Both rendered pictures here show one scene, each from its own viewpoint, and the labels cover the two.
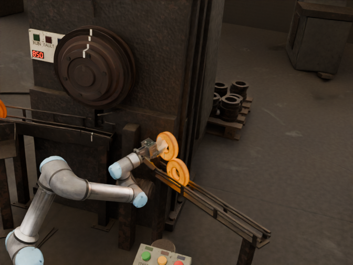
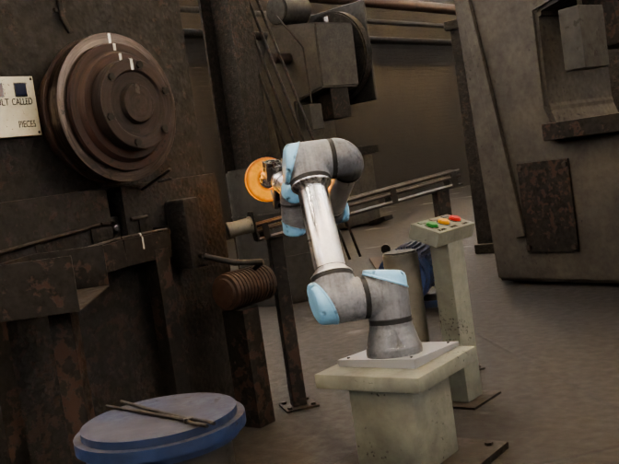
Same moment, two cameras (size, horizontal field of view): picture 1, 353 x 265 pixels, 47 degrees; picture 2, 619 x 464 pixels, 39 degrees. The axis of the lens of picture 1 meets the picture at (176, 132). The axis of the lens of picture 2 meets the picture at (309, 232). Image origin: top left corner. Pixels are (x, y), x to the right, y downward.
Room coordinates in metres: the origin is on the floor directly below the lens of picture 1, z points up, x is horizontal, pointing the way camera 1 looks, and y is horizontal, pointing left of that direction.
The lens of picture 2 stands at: (0.42, 2.78, 0.86)
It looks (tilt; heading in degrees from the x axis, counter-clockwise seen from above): 4 degrees down; 296
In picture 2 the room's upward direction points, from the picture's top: 8 degrees counter-clockwise
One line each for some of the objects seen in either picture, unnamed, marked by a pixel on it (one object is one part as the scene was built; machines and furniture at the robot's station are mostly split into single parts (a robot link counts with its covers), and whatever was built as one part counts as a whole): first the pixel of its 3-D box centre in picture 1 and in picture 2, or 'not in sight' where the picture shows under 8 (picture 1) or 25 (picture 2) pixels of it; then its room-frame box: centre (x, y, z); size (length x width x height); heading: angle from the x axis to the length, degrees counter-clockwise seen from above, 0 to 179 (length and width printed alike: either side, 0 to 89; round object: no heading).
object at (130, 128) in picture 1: (131, 143); (185, 233); (2.13, 0.27, 0.68); 0.11 x 0.08 x 0.24; 167
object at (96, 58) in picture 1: (85, 74); (134, 104); (2.07, 0.52, 1.11); 0.28 x 0.06 x 0.28; 77
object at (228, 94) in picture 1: (193, 93); not in sight; (4.04, -0.14, 0.22); 1.20 x 0.81 x 0.44; 75
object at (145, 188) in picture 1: (134, 214); (253, 344); (1.96, 0.21, 0.27); 0.22 x 0.13 x 0.53; 77
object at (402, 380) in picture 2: not in sight; (396, 366); (1.29, 0.61, 0.28); 0.32 x 0.32 x 0.04; 79
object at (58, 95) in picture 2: (93, 69); (113, 109); (2.17, 0.50, 1.11); 0.47 x 0.06 x 0.47; 77
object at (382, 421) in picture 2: not in sight; (403, 421); (1.29, 0.61, 0.13); 0.40 x 0.40 x 0.26; 79
